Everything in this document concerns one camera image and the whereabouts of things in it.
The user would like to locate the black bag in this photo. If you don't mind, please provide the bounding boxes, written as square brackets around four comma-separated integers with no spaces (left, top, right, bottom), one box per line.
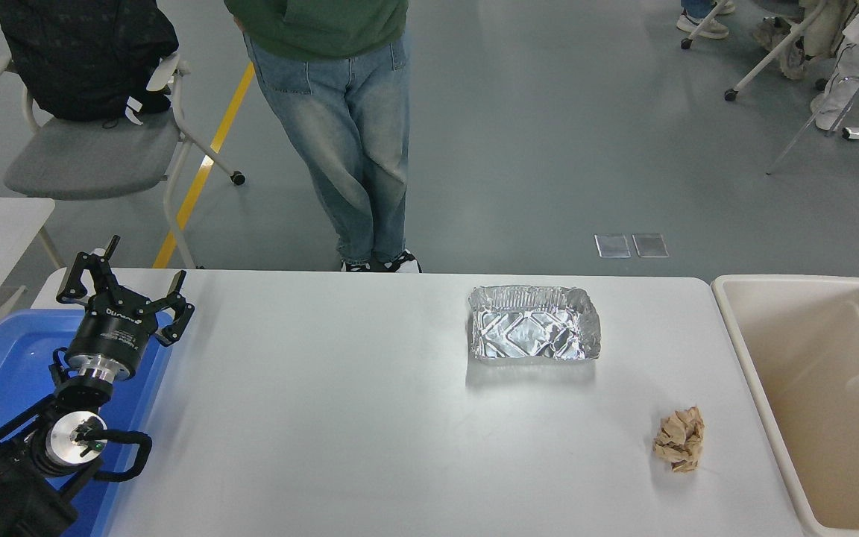
[0,0,179,122]

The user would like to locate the blue plastic tray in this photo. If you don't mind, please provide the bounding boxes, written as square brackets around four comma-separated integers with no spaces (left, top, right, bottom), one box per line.
[0,308,174,537]

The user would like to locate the grey seat white chair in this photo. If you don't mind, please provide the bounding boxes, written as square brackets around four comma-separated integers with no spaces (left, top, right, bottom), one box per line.
[0,52,246,269]

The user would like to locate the beige jacket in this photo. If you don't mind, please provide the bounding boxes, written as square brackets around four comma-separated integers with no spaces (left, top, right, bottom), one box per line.
[754,0,859,81]

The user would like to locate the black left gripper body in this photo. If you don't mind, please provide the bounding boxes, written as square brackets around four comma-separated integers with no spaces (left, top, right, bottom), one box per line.
[66,292,160,368]

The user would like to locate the silver foil tray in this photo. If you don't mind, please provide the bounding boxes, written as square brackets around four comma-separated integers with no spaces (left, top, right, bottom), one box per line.
[468,285,602,362]

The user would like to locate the white rolling chair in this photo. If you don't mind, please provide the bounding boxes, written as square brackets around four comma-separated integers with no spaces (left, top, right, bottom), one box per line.
[682,0,829,102]

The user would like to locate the large pale plastic bin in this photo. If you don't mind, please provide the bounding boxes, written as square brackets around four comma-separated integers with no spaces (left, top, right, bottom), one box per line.
[711,274,859,537]

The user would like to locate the white chair metal legs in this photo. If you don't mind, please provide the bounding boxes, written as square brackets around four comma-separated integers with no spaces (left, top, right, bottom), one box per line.
[765,75,859,176]

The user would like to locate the tan paper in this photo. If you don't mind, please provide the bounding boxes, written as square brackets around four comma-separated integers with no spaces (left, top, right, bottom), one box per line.
[653,406,705,474]

